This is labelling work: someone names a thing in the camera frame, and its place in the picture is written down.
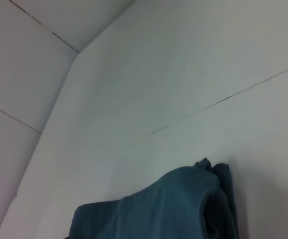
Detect teal blue t-shirt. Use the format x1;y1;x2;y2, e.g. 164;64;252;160
68;157;240;239

